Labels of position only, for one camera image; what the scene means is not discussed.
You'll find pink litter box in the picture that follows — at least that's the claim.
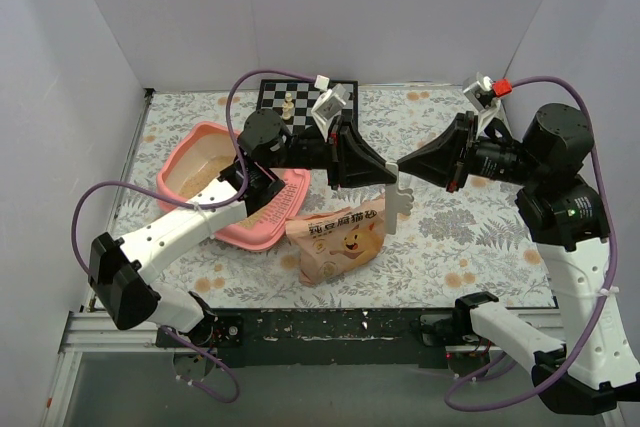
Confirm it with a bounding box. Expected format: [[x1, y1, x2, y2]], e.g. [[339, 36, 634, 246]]
[[156, 122, 311, 252]]

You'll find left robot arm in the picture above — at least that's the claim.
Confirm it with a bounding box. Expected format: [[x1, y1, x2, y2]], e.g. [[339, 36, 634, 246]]
[[88, 109, 397, 347]]

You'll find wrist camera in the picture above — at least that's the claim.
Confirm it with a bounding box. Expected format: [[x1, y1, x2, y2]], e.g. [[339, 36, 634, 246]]
[[311, 83, 350, 140], [462, 72, 513, 122]]

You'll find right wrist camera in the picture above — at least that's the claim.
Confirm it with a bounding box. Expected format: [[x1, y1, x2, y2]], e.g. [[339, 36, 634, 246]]
[[462, 72, 513, 122]]

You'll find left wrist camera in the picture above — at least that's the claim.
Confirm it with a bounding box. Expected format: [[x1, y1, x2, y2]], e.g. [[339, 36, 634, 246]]
[[311, 83, 350, 140]]

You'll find peach cat litter bag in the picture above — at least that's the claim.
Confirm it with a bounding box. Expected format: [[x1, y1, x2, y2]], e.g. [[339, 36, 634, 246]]
[[285, 197, 386, 286]]

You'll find cream chess piece front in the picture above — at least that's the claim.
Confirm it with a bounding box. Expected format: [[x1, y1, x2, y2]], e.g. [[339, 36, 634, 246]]
[[281, 102, 294, 121]]

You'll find tan cat litter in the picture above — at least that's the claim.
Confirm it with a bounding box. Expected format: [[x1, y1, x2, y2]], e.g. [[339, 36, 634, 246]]
[[179, 156, 234, 199]]

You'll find floral tablecloth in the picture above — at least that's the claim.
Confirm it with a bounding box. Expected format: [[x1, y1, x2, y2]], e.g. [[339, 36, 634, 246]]
[[111, 86, 553, 308]]

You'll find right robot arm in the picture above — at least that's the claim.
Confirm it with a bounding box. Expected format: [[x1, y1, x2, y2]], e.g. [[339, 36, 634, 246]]
[[398, 103, 639, 415]]

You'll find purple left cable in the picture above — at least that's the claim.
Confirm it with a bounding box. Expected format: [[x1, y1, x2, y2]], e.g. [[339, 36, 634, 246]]
[[72, 69, 331, 404]]

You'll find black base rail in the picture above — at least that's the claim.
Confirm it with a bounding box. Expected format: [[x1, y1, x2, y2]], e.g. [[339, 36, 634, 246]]
[[182, 308, 494, 369]]

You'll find black white chessboard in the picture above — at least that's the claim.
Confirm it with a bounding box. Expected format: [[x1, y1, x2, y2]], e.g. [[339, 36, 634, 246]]
[[256, 79, 359, 134]]

